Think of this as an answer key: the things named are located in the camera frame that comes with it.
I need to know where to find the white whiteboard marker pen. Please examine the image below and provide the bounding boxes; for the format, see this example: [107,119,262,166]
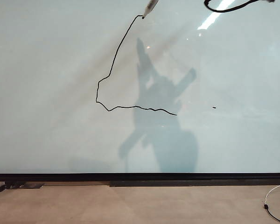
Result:
[141,0,160,20]

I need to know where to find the black whiteboard stand base bar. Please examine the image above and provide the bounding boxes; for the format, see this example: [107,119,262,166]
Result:
[109,180,280,188]

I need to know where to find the black drawn marker line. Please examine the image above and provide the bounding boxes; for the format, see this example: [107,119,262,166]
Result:
[95,14,217,116]

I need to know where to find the glass whiteboard with black frame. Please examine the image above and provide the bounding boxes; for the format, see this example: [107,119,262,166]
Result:
[0,0,280,182]

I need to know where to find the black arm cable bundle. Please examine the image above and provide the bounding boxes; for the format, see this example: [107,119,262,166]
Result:
[203,0,276,13]

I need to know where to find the dark metal floor bracket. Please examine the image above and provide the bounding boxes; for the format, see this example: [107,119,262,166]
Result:
[5,182,45,190]

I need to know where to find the white and black floor cable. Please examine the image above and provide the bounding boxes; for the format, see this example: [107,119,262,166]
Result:
[262,183,280,221]

